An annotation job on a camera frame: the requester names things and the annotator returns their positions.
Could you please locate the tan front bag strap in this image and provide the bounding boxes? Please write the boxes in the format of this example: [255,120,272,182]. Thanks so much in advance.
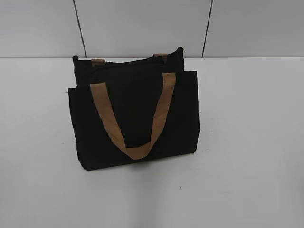
[89,72,177,161]

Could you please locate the black canvas tote bag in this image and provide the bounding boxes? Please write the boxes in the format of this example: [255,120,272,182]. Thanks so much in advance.
[68,47,200,171]

